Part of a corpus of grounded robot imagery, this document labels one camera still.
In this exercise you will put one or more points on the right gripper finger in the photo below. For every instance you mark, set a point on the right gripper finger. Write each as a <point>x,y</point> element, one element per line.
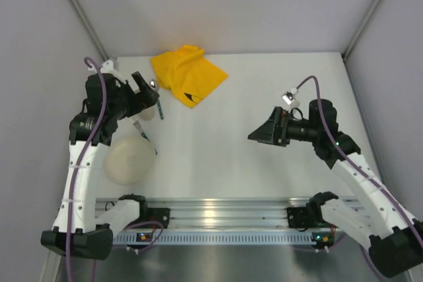
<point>274,117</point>
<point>265,133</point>

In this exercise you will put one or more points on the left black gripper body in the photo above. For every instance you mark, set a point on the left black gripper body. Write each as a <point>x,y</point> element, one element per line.
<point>140,96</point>

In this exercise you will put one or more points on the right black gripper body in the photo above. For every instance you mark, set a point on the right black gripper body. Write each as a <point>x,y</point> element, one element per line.
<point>281,128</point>

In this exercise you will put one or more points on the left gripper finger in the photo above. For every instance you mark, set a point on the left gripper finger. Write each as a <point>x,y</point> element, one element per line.
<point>139,81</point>
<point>148,97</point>

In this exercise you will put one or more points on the yellow printed cloth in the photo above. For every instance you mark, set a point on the yellow printed cloth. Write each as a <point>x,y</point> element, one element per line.
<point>187,74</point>

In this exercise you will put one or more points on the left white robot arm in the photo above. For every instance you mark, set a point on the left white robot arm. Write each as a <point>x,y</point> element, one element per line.
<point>76,231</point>

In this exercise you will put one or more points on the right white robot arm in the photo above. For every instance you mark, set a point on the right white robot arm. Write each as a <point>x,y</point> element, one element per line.
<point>391,235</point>

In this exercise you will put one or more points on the cream paper cup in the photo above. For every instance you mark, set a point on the cream paper cup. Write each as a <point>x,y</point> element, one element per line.
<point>147,114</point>

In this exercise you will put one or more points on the cream upturned bowl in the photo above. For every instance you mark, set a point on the cream upturned bowl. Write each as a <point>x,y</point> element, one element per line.
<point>129,160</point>

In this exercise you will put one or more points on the metal spoon green handle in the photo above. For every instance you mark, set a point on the metal spoon green handle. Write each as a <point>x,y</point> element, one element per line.
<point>155,86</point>

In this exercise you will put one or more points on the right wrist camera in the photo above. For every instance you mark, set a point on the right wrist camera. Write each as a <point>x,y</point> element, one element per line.
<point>289,97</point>

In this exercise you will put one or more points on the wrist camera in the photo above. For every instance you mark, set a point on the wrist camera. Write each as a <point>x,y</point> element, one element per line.
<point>110,66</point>
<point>289,97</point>

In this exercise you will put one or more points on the metal fork green handle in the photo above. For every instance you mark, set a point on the metal fork green handle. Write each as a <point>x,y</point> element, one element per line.
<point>137,125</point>

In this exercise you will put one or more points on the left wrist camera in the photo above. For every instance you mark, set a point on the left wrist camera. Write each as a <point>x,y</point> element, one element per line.
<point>110,66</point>

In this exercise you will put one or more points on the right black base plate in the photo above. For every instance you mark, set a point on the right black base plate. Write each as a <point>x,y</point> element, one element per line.
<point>298,218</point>

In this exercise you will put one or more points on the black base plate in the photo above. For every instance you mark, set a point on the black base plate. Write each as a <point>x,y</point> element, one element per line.
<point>298,218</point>
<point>159,214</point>

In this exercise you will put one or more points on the left aluminium corner post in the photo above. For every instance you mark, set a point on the left aluminium corner post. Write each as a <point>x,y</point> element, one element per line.
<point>88,27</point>

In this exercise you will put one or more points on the aluminium corner post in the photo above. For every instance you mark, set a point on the aluminium corner post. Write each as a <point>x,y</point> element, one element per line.
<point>360,30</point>
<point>88,27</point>

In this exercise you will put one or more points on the slotted cable duct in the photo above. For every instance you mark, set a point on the slotted cable duct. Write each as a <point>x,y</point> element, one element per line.
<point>232,238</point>

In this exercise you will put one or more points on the aluminium mounting rail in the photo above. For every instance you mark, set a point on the aluminium mounting rail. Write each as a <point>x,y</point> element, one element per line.
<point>219,214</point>

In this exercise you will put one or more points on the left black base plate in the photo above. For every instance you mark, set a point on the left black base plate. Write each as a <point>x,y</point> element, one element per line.
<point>159,214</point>

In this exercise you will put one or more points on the right aluminium corner post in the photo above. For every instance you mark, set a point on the right aluminium corner post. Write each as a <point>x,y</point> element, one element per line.
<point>360,30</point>

